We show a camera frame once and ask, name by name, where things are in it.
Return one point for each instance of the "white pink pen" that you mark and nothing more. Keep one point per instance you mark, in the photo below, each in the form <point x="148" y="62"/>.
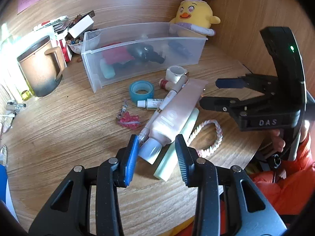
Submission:
<point x="143" y="135"/>

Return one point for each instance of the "brown mug with lid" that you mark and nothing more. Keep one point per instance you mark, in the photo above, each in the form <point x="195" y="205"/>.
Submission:
<point x="42" y="66"/>

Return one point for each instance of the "pink cream tube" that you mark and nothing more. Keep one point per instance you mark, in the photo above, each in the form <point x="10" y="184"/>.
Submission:
<point x="171" y="119"/>

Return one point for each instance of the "pink bear keychain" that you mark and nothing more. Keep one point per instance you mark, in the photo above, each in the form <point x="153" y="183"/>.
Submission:
<point x="127" y="120"/>

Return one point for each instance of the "red lip balm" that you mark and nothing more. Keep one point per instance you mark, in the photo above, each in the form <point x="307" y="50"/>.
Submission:
<point x="166" y="85"/>

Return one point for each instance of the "blue tape roll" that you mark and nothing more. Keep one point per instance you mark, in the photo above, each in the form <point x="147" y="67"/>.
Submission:
<point x="141" y="90"/>

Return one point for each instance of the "person right hand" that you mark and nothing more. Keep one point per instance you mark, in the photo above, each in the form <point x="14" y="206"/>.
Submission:
<point x="279" y="143"/>

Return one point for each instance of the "red white marker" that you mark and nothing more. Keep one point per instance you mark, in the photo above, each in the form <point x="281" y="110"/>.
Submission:
<point x="52" y="22"/>

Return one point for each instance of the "red packet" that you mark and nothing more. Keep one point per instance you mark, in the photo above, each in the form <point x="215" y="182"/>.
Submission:
<point x="115" y="55"/>

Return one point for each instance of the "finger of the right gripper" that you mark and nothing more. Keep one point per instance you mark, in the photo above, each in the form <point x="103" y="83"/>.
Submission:
<point x="221" y="104"/>
<point x="235" y="83"/>

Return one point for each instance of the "white bowl of trinkets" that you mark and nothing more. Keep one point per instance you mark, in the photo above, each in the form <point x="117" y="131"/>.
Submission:
<point x="76" y="44"/>

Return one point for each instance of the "white tape roll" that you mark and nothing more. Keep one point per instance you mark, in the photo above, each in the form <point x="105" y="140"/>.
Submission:
<point x="174" y="73"/>

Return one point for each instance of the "white cardboard box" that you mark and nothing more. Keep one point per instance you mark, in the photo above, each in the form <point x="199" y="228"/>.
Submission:
<point x="84" y="24"/>

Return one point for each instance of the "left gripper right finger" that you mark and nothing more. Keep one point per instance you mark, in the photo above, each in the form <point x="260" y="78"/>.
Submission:
<point x="247" y="211"/>

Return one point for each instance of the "clear plastic organizer bin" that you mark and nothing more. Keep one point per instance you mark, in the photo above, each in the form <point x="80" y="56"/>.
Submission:
<point x="178" y="45"/>

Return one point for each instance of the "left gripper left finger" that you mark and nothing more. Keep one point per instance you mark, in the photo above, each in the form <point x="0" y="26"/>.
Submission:
<point x="67" y="211"/>

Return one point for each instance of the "yellow chick plush toy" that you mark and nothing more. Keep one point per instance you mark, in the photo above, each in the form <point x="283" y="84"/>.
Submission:
<point x="197" y="16"/>

